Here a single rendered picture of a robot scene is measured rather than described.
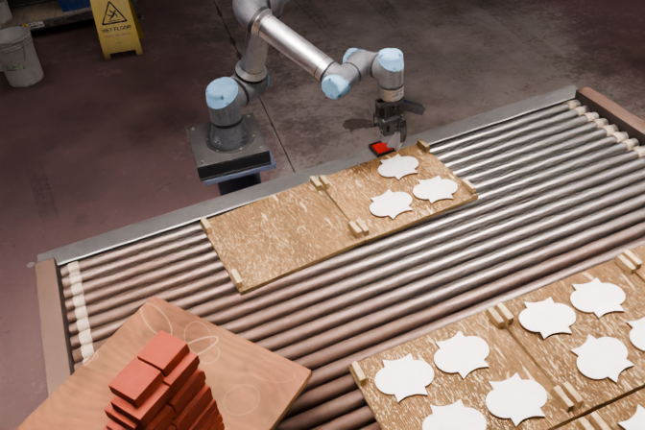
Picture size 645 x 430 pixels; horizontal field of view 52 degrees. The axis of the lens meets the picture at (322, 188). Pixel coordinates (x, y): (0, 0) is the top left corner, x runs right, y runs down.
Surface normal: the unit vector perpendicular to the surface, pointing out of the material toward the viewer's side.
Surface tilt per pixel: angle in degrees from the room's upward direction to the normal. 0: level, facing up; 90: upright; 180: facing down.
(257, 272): 0
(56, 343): 0
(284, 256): 0
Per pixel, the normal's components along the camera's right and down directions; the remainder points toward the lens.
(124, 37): 0.20, 0.42
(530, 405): -0.08, -0.78
